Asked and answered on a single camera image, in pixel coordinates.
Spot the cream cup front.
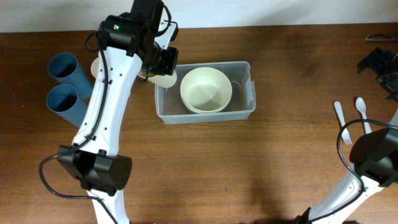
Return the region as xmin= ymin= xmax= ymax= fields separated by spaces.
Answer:
xmin=147 ymin=71 xmax=177 ymax=88

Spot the cream cup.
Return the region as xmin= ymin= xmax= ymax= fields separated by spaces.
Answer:
xmin=147 ymin=71 xmax=177 ymax=88
xmin=90 ymin=57 xmax=100 ymax=78

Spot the cream bowl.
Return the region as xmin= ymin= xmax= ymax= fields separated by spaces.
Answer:
xmin=182 ymin=98 xmax=231 ymax=114
xmin=180 ymin=67 xmax=233 ymax=102

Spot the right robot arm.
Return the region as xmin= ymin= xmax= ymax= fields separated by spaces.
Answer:
xmin=294 ymin=97 xmax=397 ymax=223

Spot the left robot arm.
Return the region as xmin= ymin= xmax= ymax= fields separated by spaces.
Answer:
xmin=54 ymin=0 xmax=178 ymax=223

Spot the clear plastic container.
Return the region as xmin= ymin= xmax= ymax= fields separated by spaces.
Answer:
xmin=155 ymin=61 xmax=256 ymax=124

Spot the white plastic spoon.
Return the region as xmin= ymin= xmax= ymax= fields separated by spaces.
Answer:
xmin=355 ymin=97 xmax=372 ymax=134

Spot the cream cup back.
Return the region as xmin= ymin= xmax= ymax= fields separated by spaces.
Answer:
xmin=90 ymin=57 xmax=100 ymax=78

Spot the white plastic fork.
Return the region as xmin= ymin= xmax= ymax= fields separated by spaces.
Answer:
xmin=333 ymin=101 xmax=352 ymax=145

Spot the blue cup back left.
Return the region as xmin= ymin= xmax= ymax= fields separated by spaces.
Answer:
xmin=47 ymin=52 xmax=93 ymax=100

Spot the blue cup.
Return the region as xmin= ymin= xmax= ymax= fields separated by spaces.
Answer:
xmin=47 ymin=52 xmax=93 ymax=100
xmin=46 ymin=84 xmax=88 ymax=128

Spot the blue cup front left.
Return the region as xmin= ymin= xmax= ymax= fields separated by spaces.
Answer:
xmin=46 ymin=84 xmax=88 ymax=128

